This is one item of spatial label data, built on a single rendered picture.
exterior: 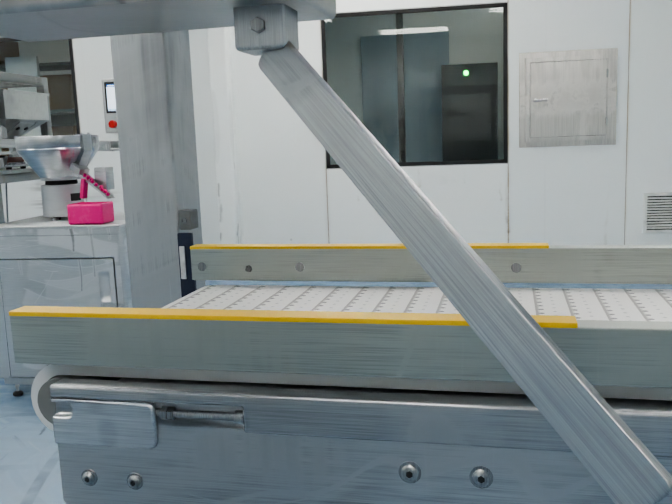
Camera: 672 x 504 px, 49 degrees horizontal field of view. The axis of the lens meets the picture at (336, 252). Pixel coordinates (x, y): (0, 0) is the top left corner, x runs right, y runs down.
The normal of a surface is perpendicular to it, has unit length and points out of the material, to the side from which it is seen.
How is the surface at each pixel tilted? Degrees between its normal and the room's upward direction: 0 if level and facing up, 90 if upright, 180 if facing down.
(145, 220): 90
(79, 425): 90
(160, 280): 90
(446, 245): 87
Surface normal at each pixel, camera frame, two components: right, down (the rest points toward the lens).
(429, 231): -0.72, 0.08
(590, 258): -0.22, 0.16
